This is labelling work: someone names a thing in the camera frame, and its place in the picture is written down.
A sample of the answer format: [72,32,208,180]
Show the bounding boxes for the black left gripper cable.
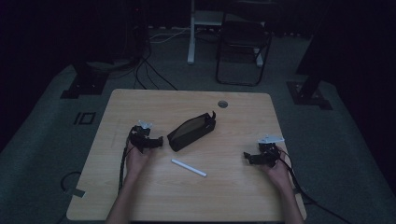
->
[117,133,135,194]

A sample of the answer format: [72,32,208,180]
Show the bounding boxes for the white desk frame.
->
[187,0,265,68]

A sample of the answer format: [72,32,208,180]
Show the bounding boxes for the black floor cables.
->
[122,18,179,91]

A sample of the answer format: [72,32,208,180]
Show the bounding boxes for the black stand with base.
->
[286,0,333,111]
[60,60,110,100]

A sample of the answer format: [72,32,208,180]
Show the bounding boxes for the person's left hand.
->
[125,145,154,180]

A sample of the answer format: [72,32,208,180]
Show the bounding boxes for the black pencil case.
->
[166,110,218,153]

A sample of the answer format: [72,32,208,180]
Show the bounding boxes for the grey tape piece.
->
[65,188,86,199]

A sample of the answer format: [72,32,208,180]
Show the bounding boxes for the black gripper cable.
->
[278,148,354,224]
[117,133,135,194]

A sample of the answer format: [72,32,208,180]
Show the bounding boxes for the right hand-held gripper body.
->
[254,133,286,169]

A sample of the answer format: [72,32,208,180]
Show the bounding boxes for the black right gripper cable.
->
[278,148,354,224]

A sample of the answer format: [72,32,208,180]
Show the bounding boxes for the black cable loop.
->
[60,170,82,194]

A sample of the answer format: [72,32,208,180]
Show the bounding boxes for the person's right hand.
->
[262,147,293,189]

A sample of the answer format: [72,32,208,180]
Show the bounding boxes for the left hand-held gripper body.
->
[128,119,157,154]

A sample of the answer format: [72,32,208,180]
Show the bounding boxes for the black folding chair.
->
[215,12,273,88]

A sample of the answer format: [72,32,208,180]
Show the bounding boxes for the white floor cable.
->
[148,27,191,44]

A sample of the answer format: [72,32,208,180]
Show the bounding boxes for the white pen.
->
[170,159,208,178]

